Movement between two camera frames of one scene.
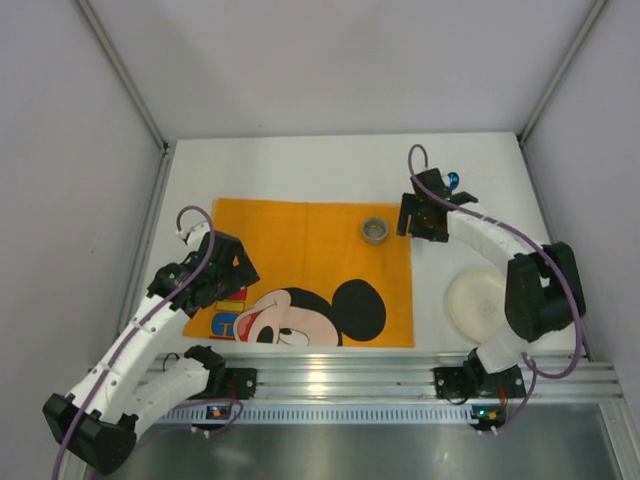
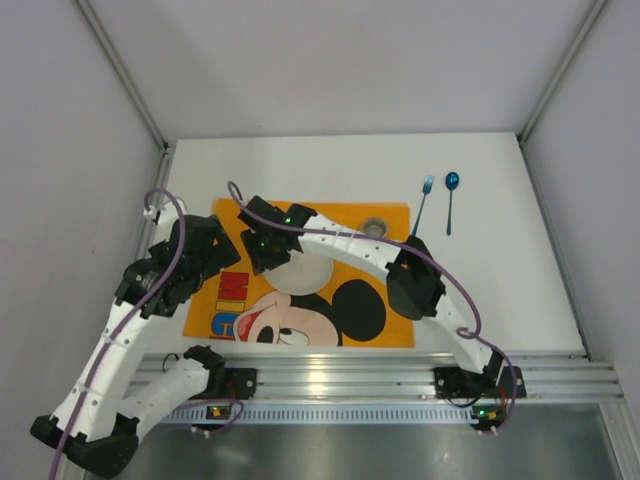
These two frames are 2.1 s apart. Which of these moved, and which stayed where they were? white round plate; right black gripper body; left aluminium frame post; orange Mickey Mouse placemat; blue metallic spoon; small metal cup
Moved: right black gripper body; white round plate
Stayed: orange Mickey Mouse placemat; blue metallic spoon; small metal cup; left aluminium frame post
